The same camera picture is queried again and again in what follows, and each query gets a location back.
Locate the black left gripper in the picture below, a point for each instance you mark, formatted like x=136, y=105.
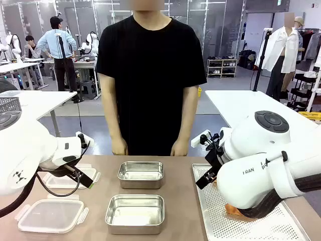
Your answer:
x=65, y=170

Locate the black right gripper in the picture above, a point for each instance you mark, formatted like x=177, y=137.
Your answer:
x=213, y=160

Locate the large clear plastic clip lid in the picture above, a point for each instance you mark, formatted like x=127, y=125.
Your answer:
x=51, y=216

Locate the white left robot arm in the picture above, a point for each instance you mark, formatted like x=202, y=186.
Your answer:
x=25, y=150

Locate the person's right forearm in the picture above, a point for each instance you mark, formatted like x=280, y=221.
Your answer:
x=114, y=110

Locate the person's left forearm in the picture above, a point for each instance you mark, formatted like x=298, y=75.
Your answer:
x=186, y=115

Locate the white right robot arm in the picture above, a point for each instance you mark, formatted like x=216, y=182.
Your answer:
x=250, y=140

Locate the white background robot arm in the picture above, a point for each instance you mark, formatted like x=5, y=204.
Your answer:
x=13, y=46
x=90, y=44

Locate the small steel rectangular container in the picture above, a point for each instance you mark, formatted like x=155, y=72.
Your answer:
x=141, y=173

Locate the large steel rectangular container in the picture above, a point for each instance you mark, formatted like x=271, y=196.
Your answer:
x=135, y=211

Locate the person's left hand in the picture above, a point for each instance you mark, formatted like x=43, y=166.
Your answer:
x=180, y=148

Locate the person's right hand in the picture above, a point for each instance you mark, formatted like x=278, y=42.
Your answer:
x=120, y=146

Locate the small clear plastic clip lid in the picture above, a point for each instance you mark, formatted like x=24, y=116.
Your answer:
x=59, y=182

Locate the perforated metal baking tray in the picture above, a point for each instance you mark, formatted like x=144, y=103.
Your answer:
x=220, y=221

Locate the large white work table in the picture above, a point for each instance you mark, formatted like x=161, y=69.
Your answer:
x=235, y=105

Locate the white side table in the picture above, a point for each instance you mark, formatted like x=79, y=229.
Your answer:
x=42, y=100

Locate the grey plastic step stool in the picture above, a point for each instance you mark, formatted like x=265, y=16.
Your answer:
x=89, y=89

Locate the grey perforated basket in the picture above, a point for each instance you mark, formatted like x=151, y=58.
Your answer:
x=8, y=104

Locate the white shoe rack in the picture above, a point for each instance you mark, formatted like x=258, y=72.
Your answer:
x=222, y=67

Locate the clear plastic box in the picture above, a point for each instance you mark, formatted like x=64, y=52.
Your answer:
x=10, y=93

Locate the person in black t-shirt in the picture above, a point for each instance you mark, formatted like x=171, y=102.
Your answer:
x=150, y=75

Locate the yellow flat crate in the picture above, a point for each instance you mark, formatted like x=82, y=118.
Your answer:
x=311, y=116

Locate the black bag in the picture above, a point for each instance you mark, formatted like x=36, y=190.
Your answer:
x=247, y=59

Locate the white background desk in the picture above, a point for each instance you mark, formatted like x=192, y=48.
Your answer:
x=17, y=66

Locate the man in light blue shirt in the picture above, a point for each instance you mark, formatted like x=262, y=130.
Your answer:
x=58, y=50

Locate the black light stand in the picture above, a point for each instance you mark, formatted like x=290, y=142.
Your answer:
x=262, y=55

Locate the seated person in grey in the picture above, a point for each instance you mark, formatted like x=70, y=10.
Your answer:
x=31, y=49

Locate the mannequin in white shirt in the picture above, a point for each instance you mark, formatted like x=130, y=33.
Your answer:
x=283, y=52

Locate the mannequin with beige hat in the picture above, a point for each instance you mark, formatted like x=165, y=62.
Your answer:
x=299, y=32

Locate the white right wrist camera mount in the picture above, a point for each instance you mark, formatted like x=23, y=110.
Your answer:
x=196, y=141

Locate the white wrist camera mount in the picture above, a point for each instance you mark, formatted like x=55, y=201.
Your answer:
x=89, y=141
x=196, y=141

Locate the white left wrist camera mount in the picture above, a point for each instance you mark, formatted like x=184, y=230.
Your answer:
x=89, y=141

